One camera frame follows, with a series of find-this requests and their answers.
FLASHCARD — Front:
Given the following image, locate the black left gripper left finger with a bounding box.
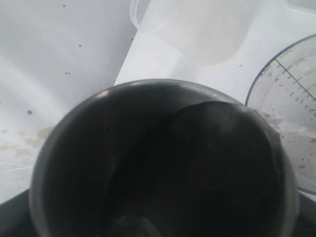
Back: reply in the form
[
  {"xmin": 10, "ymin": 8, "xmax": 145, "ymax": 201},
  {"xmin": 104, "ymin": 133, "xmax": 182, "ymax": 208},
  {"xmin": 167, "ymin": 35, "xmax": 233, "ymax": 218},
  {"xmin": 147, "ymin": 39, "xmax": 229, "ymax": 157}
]
[{"xmin": 0, "ymin": 189, "xmax": 40, "ymax": 237}]

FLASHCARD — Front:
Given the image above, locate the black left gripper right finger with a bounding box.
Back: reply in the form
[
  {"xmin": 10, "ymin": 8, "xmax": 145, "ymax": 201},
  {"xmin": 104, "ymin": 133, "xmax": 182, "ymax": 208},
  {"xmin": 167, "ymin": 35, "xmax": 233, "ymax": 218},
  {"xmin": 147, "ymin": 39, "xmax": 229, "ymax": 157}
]
[{"xmin": 295, "ymin": 191, "xmax": 316, "ymax": 237}]

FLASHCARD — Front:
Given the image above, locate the stainless steel cup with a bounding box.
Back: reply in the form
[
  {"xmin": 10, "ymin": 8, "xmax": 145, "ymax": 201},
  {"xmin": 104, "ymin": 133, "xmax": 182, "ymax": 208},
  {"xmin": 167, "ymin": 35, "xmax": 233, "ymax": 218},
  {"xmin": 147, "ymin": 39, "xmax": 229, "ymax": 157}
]
[{"xmin": 29, "ymin": 79, "xmax": 299, "ymax": 237}]

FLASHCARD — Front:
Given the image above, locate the clear plastic shaker cup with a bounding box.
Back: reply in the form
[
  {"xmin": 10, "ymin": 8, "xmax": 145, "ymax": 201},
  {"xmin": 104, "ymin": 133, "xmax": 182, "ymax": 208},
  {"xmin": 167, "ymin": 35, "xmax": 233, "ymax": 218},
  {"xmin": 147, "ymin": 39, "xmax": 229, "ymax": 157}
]
[{"xmin": 245, "ymin": 35, "xmax": 316, "ymax": 194}]

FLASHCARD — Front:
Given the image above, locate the translucent plastic container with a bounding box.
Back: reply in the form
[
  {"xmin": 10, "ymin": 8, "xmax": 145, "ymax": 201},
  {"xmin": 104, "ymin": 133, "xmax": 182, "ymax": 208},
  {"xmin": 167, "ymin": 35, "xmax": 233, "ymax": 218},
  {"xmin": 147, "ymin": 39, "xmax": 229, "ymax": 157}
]
[{"xmin": 129, "ymin": 0, "xmax": 262, "ymax": 65}]

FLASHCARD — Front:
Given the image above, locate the white rectangular tray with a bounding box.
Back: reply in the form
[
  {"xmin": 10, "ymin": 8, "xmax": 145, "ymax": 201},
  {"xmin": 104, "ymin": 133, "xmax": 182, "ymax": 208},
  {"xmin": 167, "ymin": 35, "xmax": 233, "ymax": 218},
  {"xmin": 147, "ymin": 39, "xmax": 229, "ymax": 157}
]
[{"xmin": 282, "ymin": 0, "xmax": 316, "ymax": 20}]

